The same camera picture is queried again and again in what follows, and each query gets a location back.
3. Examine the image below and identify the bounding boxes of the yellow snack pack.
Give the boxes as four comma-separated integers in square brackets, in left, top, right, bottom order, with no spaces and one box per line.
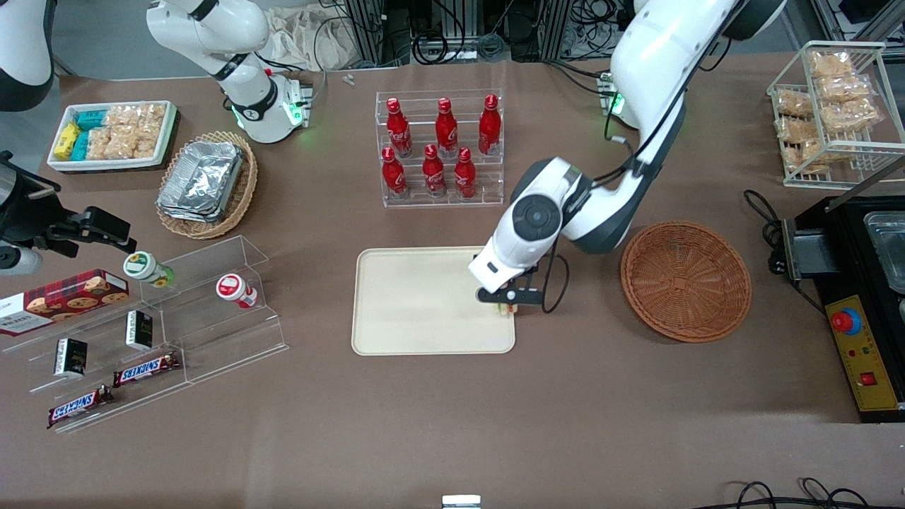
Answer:
[54,122,83,161]

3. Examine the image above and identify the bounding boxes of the white rectangular snack tray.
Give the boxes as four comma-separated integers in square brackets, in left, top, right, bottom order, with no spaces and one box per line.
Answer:
[47,100,178,173]

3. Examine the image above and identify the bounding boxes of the coiled black cable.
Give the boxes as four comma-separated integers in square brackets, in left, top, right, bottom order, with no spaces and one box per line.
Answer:
[412,27,457,66]

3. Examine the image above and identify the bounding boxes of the clear rice cracker bag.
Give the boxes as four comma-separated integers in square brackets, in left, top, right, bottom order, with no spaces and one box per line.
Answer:
[106,106,141,160]
[134,104,168,159]
[86,126,115,161]

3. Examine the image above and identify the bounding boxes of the red cola bottle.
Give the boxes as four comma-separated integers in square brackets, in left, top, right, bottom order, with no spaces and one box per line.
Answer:
[422,144,448,199]
[386,98,414,158]
[478,94,503,157]
[453,147,478,200]
[435,98,460,157]
[381,147,409,201]

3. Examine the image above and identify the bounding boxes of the beige cloth bag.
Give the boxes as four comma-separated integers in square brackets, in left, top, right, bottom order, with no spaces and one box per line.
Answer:
[264,6,370,73]

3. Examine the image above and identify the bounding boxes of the clear acrylic stepped shelf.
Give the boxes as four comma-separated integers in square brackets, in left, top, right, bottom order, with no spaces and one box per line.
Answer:
[0,235,290,434]

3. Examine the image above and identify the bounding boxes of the red tartan cookie box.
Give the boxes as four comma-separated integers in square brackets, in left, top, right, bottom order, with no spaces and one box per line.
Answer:
[0,269,131,338]

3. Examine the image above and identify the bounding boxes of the snickers chocolate bar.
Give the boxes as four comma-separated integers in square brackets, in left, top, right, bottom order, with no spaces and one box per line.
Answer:
[112,351,182,388]
[47,385,115,430]

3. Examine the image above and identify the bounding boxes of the steel pan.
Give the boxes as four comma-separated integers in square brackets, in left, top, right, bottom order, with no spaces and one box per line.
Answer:
[863,211,905,295]

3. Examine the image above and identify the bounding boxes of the fried snack bag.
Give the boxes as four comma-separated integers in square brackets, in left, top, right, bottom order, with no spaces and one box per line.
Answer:
[820,99,882,136]
[814,74,872,104]
[786,137,849,175]
[810,52,855,78]
[776,116,817,144]
[774,89,815,118]

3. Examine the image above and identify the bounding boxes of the cream plastic tray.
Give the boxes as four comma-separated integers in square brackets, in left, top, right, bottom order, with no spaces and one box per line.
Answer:
[351,245,517,356]

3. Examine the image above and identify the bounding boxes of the black floor cables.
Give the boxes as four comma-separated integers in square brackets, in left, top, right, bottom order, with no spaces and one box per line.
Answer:
[711,477,905,509]

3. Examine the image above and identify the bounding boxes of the brown round wicker basket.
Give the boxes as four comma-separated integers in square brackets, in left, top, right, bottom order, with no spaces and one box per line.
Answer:
[620,221,752,344]

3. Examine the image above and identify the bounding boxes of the red lid small bottle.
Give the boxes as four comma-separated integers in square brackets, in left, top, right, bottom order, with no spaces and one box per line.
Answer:
[216,274,259,310]

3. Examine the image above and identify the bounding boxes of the aluminium frame rack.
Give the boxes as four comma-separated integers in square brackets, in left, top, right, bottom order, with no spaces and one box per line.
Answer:
[345,0,591,68]

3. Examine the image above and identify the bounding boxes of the black right arm base cable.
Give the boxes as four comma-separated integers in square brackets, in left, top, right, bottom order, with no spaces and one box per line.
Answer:
[253,51,329,108]

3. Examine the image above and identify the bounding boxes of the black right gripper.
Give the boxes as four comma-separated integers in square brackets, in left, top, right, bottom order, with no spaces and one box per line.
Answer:
[0,151,137,259]

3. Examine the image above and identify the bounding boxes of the white wire basket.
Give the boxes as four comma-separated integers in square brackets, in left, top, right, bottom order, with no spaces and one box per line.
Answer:
[766,40,905,190]

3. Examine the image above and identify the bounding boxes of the black arm base cable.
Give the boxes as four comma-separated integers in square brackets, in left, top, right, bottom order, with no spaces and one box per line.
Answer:
[253,51,329,108]
[543,59,614,97]

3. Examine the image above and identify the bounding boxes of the black left arm base cable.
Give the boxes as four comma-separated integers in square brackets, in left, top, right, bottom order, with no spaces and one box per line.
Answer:
[543,59,614,97]

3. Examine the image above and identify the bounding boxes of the clear acrylic bottle rack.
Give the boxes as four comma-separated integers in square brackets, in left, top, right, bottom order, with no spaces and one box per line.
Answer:
[375,88,505,209]

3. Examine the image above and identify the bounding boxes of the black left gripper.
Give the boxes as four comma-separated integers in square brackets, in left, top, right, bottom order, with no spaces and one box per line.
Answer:
[477,266,547,317]

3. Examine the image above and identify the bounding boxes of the black machine with yellow panel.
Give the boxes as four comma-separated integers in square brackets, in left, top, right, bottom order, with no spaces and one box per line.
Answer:
[781,157,905,424]

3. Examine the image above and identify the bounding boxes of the green lid small bottle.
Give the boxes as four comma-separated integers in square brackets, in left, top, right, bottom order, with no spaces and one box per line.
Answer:
[123,251,175,289]

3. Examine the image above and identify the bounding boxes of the black machine power cable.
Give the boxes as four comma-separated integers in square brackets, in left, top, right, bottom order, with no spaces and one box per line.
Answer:
[743,189,827,313]

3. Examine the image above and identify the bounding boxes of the aluminium foil tray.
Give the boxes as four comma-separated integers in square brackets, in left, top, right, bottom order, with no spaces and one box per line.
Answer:
[160,140,245,214]
[156,197,226,225]

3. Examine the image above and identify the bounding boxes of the light oval wicker basket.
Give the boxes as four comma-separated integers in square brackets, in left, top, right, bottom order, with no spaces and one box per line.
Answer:
[155,130,259,240]

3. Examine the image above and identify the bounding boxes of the small black box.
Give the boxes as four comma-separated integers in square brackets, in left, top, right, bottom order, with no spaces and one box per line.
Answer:
[54,338,90,378]
[126,310,155,352]

